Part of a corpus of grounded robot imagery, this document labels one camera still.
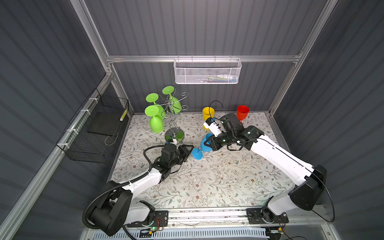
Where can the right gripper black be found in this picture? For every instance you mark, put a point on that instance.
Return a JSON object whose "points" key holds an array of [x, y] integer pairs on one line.
{"points": [[212, 144]]}

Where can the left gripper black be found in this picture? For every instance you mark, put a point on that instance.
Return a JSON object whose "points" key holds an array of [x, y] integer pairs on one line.
{"points": [[185, 151]]}

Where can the blue wine glass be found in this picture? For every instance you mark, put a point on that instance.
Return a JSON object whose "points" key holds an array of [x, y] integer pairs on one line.
{"points": [[198, 153]]}

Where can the yellow wine glass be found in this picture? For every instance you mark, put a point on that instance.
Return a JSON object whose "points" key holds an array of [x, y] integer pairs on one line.
{"points": [[208, 112]]}

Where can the green wine glass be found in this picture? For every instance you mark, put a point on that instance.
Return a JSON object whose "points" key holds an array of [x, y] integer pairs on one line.
{"points": [[176, 106], [156, 122], [152, 98]]}

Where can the red wine glass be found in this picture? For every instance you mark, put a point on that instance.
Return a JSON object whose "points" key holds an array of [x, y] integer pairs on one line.
{"points": [[242, 112]]}

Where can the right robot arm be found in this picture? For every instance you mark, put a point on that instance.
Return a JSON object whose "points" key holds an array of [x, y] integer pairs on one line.
{"points": [[309, 181]]}

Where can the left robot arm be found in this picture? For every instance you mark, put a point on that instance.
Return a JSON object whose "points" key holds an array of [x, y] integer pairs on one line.
{"points": [[115, 207]]}

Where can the chrome wine glass rack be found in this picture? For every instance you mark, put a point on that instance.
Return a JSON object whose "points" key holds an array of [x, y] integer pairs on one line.
{"points": [[174, 131]]}

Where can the items in white basket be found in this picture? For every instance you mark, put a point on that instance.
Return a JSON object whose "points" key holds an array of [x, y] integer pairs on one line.
{"points": [[219, 79]]}

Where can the yellow item in black basket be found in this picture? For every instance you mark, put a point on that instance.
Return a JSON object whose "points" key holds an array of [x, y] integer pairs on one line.
{"points": [[123, 115]]}

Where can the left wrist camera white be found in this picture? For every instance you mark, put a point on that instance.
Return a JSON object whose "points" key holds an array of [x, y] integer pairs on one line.
{"points": [[174, 140]]}

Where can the white wire mesh basket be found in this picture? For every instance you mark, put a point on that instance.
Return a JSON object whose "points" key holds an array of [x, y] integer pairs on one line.
{"points": [[187, 70]]}

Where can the black wire basket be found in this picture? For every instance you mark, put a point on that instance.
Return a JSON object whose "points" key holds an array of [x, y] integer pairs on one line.
{"points": [[97, 131]]}

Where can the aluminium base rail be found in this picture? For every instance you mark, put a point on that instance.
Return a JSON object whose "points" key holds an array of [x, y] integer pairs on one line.
{"points": [[204, 216]]}

